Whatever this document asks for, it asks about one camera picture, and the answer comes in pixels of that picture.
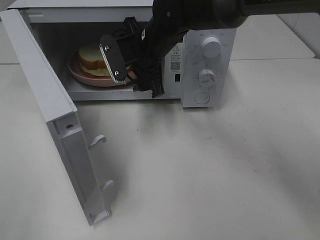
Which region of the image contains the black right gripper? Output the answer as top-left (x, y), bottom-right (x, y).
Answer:
top-left (115, 16), bottom-right (165, 98)

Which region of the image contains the pink round plate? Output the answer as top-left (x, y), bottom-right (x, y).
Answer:
top-left (68, 53), bottom-right (121, 88)

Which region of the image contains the round white door button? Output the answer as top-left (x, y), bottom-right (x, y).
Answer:
top-left (194, 92), bottom-right (210, 105)

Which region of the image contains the white microwave door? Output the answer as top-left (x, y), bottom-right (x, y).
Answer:
top-left (0, 9), bottom-right (114, 226)

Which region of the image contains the white bread slice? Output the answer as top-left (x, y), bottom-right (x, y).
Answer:
top-left (78, 43), bottom-right (106, 70)

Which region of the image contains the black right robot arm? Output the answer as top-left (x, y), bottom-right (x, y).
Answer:
top-left (108, 0), bottom-right (320, 98)

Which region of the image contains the white warning label sticker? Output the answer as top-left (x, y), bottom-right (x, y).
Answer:
top-left (169, 42), bottom-right (185, 73)

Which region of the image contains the white microwave oven body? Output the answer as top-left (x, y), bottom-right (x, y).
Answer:
top-left (0, 0), bottom-right (236, 119)

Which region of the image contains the lower white timer knob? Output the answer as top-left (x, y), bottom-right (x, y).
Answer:
top-left (198, 69), bottom-right (216, 88)

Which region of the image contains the upper white power knob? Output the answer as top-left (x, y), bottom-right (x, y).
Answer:
top-left (201, 36), bottom-right (222, 58)

